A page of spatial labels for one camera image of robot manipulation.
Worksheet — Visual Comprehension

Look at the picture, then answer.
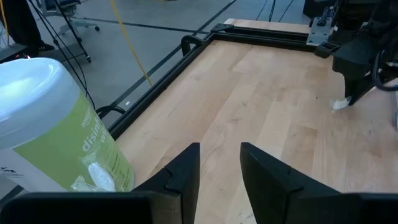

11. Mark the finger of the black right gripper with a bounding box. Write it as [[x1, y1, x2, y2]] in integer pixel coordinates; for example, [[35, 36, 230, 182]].
[[344, 77, 374, 106]]

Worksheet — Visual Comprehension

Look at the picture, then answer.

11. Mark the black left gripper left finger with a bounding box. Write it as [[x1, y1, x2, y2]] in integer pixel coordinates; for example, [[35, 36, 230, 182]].
[[132, 142, 201, 224]]

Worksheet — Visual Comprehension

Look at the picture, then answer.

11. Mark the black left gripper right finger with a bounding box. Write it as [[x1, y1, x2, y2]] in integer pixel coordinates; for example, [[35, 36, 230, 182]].
[[239, 142, 342, 224]]

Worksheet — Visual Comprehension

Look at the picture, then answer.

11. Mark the green disinfecting wipes canister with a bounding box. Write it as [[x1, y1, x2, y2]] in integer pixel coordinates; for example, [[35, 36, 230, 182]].
[[0, 57, 136, 193]]

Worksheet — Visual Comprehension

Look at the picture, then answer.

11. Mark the office chair base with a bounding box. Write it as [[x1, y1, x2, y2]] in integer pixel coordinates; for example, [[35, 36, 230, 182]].
[[43, 0, 101, 37]]

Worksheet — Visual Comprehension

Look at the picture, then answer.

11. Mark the person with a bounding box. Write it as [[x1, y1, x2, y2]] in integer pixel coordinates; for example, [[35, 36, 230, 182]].
[[0, 0, 56, 58]]

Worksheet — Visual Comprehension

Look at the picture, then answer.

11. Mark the black aluminium table frame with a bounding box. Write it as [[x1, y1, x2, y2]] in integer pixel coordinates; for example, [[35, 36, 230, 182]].
[[0, 23, 340, 203]]

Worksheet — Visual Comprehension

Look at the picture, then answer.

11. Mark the coiled black floor cable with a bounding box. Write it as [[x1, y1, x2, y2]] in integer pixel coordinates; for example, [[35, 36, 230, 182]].
[[95, 105, 127, 121]]

